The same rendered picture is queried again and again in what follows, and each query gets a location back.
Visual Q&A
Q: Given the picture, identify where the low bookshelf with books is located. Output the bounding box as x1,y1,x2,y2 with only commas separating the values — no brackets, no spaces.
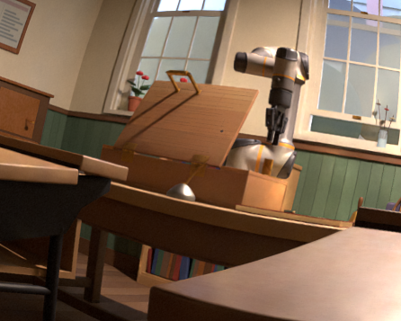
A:
136,245,229,289

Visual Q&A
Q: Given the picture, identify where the dark wooden desk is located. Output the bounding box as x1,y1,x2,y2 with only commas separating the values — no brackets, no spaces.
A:
349,196,401,230

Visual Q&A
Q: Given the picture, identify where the wood-framed wall notice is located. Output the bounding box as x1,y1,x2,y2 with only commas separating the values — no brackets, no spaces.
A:
0,0,37,55

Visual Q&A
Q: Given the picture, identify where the wooden desk lid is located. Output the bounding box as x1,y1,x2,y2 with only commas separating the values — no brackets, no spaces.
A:
114,80,260,168

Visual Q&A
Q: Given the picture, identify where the brass lid prop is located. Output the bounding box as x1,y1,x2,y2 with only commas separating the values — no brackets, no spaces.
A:
165,69,202,97

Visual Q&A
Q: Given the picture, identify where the light wooden frame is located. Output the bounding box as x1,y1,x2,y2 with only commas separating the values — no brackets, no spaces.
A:
0,218,84,281

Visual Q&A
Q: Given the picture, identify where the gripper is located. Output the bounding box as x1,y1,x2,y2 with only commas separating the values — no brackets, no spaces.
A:
265,85,293,147

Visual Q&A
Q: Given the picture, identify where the white sash window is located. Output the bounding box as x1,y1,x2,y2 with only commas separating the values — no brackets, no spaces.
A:
299,0,401,158
102,0,236,117

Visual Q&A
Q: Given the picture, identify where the glass jar with dried flowers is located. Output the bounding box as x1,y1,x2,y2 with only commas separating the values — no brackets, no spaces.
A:
371,100,397,149

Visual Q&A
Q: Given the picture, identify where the dark-framed wooden desk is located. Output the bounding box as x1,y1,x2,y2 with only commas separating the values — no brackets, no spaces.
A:
0,127,130,321

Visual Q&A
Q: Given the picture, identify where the brown wooden table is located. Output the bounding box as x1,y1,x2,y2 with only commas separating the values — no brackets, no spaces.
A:
76,181,356,304
147,226,401,321

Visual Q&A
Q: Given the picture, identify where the brass hinge plate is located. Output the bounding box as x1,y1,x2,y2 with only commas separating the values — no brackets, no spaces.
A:
120,142,138,163
190,154,211,178

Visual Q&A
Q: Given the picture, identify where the potted red flower plant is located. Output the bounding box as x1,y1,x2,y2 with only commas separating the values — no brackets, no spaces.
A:
125,70,190,112

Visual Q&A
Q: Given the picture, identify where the brown wooden cupboard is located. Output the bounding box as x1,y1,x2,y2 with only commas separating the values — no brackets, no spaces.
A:
0,71,55,145

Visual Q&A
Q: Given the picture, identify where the wooden desk box body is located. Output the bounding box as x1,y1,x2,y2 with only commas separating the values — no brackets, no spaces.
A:
100,144,304,213

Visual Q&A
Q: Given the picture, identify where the grey domed inkwell cover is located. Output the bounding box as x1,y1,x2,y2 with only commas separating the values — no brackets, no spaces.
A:
165,165,206,202

